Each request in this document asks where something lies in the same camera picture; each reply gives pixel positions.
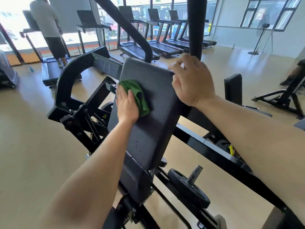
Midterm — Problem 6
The metal plate peg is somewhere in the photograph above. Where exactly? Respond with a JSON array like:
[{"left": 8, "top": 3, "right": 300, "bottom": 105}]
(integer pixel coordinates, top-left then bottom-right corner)
[{"left": 187, "top": 165, "right": 203, "bottom": 186}]

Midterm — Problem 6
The black padded backrest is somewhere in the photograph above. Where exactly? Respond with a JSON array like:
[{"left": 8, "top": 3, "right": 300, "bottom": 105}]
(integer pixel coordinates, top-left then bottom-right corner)
[{"left": 107, "top": 58, "right": 190, "bottom": 171}]

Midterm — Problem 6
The black padded seat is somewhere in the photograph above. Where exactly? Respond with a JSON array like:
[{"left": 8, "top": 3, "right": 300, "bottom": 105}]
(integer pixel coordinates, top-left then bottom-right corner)
[{"left": 118, "top": 150, "right": 154, "bottom": 205}]

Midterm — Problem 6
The person's left forearm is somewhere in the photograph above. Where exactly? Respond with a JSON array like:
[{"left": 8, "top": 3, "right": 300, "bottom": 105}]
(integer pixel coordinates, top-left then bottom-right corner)
[{"left": 39, "top": 118, "right": 135, "bottom": 229}]

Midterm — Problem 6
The grey covered equipment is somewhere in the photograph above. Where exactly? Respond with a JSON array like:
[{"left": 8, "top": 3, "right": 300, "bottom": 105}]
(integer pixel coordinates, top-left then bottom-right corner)
[{"left": 0, "top": 50, "right": 20, "bottom": 89}]

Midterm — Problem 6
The black framed window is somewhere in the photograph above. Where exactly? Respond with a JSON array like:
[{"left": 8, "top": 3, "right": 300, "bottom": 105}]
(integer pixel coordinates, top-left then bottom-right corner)
[{"left": 239, "top": 0, "right": 302, "bottom": 32}]

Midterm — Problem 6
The person's left hand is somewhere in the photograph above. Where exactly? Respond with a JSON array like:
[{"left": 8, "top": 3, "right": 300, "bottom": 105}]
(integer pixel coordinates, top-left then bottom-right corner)
[{"left": 115, "top": 83, "right": 140, "bottom": 124}]

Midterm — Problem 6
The person's right hand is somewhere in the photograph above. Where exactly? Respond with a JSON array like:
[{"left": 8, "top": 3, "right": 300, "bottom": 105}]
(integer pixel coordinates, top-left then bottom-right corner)
[{"left": 168, "top": 54, "right": 216, "bottom": 108}]

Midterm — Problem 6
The person's right forearm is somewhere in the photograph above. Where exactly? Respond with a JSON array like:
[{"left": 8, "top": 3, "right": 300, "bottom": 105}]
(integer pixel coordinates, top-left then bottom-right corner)
[{"left": 195, "top": 95, "right": 305, "bottom": 212}]

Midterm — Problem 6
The black exercise bench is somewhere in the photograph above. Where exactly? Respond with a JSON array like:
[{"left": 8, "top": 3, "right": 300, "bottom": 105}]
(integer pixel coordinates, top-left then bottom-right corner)
[{"left": 252, "top": 76, "right": 305, "bottom": 120}]

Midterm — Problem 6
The small black rectangular pad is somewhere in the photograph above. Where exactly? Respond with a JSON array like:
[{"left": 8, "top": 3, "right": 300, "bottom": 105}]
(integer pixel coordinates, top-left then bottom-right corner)
[{"left": 224, "top": 74, "right": 243, "bottom": 106}]

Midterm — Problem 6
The black standing fan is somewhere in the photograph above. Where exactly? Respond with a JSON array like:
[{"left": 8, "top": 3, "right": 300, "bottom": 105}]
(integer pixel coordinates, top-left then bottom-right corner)
[{"left": 248, "top": 18, "right": 271, "bottom": 55}]

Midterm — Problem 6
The black gym machine frame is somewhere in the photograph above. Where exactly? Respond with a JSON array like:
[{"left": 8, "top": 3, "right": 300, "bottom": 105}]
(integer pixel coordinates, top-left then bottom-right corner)
[{"left": 46, "top": 0, "right": 305, "bottom": 229}]

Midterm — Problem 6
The row of black treadmills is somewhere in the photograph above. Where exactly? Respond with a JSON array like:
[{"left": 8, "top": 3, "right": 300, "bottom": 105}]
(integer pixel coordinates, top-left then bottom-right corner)
[{"left": 20, "top": 6, "right": 217, "bottom": 87}]

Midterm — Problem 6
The green cleaning cloth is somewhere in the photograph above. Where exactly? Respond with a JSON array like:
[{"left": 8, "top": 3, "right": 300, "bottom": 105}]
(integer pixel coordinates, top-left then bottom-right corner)
[{"left": 119, "top": 80, "right": 150, "bottom": 117}]

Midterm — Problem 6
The black weight plate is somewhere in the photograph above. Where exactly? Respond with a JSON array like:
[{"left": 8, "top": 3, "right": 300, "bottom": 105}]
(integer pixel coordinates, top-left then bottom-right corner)
[{"left": 167, "top": 168, "right": 211, "bottom": 209}]

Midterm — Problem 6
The machine instruction placard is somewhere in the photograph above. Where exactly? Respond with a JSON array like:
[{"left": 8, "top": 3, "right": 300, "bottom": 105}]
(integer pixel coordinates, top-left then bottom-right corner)
[{"left": 92, "top": 53, "right": 123, "bottom": 80}]

